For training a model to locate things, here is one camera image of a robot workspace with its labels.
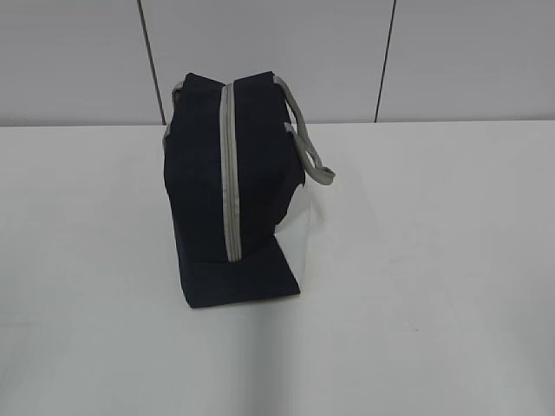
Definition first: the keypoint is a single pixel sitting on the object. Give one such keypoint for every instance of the navy blue lunch bag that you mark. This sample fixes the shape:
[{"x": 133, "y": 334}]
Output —
[{"x": 237, "y": 158}]

